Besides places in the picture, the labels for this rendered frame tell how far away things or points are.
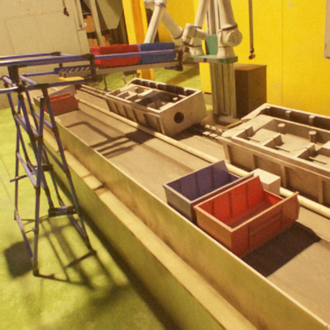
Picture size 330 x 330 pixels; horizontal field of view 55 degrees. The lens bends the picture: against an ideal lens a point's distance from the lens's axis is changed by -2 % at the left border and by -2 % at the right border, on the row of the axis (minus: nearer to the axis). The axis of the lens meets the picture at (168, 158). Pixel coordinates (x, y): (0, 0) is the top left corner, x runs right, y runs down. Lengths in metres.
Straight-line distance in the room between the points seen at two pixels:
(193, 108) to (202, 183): 0.92
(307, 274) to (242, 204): 0.36
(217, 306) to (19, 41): 7.68
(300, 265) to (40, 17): 7.92
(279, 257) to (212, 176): 0.47
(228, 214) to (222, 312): 0.34
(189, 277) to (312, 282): 0.47
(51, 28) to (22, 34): 0.69
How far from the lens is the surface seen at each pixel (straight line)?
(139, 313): 2.01
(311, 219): 1.32
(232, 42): 3.23
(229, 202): 1.22
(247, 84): 3.74
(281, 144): 1.51
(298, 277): 1.09
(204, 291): 1.26
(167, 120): 2.11
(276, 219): 1.17
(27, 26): 8.36
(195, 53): 3.76
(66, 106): 3.34
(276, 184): 1.38
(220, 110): 3.97
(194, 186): 1.37
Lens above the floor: 1.52
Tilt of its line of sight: 24 degrees down
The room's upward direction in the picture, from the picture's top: 8 degrees counter-clockwise
